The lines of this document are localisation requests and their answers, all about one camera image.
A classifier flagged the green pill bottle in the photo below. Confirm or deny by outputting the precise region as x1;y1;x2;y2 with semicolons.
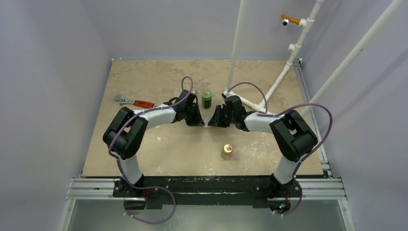
202;90;212;109

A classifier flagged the white PVC pipe frame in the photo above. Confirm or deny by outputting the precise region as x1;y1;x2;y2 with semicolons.
223;0;408;118

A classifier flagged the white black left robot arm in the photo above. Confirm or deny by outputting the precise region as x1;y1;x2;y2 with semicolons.
102;90;204;197

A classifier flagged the aluminium extrusion frame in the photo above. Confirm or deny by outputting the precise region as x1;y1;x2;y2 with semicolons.
60;60;346;231

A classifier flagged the amber pill bottle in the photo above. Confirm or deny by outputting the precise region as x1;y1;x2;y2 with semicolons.
221;144;233;160

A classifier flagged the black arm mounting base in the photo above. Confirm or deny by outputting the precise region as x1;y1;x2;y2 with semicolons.
113;175;303;213

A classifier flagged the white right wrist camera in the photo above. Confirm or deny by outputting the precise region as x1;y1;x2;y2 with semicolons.
222;90;236;99

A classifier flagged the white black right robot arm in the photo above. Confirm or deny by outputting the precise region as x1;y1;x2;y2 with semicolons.
208;96;318;196

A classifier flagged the red handled adjustable wrench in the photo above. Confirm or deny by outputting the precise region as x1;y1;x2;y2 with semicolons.
114;94;156;109

